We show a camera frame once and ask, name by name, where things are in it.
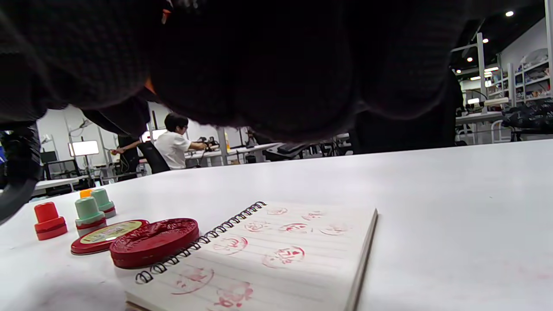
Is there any person's right hand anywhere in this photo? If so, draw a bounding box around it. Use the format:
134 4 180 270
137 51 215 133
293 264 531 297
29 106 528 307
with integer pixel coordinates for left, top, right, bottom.
150 0 491 144

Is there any person's left hand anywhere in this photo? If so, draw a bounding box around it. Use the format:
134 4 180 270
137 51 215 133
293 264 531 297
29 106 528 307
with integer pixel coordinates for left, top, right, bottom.
0 0 165 137

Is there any green reward stamp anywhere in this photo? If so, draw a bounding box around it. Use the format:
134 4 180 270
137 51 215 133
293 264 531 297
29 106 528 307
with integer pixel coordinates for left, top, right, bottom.
74 197 107 237
91 188 117 219

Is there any red reward stamp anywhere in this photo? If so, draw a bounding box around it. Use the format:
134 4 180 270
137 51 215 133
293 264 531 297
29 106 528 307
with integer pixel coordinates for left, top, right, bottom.
34 202 68 241

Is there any red ink tin lid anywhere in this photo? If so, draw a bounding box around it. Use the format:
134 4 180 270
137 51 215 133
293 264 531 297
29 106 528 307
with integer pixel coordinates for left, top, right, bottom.
70 219 149 255

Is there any spiral lined notebook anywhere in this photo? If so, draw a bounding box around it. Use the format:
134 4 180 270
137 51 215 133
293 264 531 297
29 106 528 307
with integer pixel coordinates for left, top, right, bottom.
125 201 378 311

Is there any red ink pad base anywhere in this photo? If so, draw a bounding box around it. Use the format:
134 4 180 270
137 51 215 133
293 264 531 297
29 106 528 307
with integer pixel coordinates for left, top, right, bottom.
109 218 200 269

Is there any white background desk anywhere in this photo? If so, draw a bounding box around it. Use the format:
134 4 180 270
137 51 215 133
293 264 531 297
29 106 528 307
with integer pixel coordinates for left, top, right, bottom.
184 142 283 167

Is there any bright computer monitor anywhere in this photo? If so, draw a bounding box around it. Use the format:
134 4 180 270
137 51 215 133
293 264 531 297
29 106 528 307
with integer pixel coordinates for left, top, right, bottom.
68 140 100 157

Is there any black background office chair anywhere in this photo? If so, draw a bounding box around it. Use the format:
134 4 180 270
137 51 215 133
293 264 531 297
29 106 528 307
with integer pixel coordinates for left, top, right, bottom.
137 140 171 175

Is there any black white left hand controller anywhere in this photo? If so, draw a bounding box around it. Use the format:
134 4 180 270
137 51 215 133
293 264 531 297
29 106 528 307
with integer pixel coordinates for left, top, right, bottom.
0 125 42 225

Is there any metal storage shelving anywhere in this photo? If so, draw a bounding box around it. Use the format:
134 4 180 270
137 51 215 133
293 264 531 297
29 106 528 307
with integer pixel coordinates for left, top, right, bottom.
493 48 553 104

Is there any black patterned bag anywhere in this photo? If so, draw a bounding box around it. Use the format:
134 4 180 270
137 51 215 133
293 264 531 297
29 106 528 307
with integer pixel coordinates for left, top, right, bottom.
502 98 553 130

